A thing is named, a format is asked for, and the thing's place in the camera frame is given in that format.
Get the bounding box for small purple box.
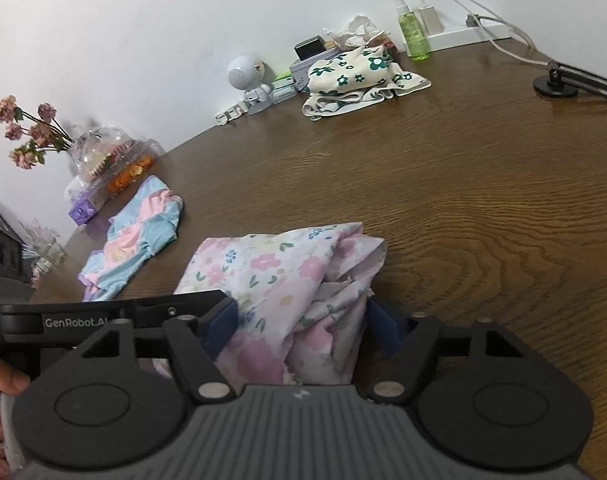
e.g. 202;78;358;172
68;192;100;224

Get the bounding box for black perforated rack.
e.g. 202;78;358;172
0;187;31;288

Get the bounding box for black power adapter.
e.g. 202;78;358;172
294;36;327;61

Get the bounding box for cream garment with green flowers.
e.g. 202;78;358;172
302;45;431;122

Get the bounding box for white charger plug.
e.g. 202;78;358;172
416;4;443;37

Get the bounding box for grey printed tin box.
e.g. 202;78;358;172
289;51;339;92

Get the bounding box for pink and blue pastel garment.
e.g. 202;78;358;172
78;175;185;302

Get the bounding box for green spray bottle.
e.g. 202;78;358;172
393;0;431;62

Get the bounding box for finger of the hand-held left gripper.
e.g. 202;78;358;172
130;290;234;321

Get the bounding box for clear plastic container of oranges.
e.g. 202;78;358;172
64;125;164;206

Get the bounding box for pink floral garment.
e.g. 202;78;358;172
153;222;388;387

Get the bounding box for dried pink flowers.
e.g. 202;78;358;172
0;94;79;171

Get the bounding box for black mount stand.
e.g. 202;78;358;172
532;60;607;108

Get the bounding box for crumpled white plastic bag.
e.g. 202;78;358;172
323;15;395;53

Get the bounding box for clear glass jars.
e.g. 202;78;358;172
20;217;69;286

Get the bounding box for stack of small green boxes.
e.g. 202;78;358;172
272;70;299;103

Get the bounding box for small white power strip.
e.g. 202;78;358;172
214;101;249;126

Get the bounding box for large white power strip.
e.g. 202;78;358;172
406;17;513;56

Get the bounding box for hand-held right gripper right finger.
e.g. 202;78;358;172
366;297;527;406

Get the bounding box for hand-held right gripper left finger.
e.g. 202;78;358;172
80;302;239;406

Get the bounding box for white robot-shaped speaker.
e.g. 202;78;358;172
226;54;275;116

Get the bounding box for white power strip with cables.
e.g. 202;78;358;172
401;0;537;53

